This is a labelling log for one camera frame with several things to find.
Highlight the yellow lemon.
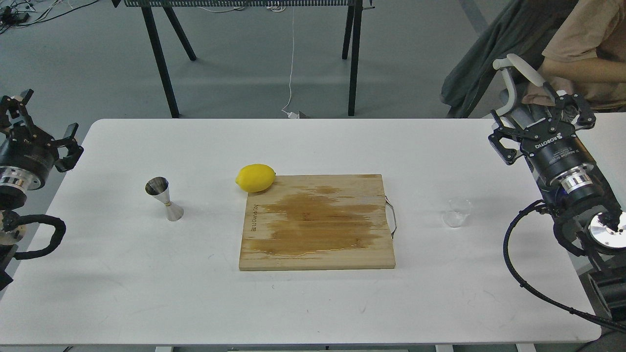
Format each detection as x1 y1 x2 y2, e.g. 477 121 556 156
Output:
235 163 276 193

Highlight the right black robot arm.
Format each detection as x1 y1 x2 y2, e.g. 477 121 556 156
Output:
488 82 625 333

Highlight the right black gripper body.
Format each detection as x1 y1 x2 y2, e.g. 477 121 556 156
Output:
519 118 596 186

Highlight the steel double jigger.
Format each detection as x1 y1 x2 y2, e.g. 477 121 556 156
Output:
144 176 184 222

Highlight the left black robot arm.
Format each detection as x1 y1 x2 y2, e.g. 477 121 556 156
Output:
0 89 84 289

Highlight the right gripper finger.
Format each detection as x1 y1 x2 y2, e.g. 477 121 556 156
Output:
488 110 531 165
542 82 596 133

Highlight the black trestle table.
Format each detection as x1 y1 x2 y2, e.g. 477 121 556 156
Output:
112 0 374 118

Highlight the dark grey jacket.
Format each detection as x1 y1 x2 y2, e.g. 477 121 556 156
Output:
440 0 577 118

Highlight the seated person beige shirt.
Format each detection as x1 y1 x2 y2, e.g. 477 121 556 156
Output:
538 0 626 113

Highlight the white office chair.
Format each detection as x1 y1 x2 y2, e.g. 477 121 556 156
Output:
492 53 566 128

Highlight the floor cable bundle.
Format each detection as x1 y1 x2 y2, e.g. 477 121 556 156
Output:
0 0 101 35

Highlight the wooden cutting board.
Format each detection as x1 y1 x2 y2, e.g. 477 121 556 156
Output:
239 174 396 271

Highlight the white power cable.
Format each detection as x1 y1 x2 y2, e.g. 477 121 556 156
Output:
281 7 300 119

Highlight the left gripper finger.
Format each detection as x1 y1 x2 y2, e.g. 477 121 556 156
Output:
42 123 84 173
0 89 34 138

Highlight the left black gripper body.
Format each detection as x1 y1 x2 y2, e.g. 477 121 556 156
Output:
0 129 55 183

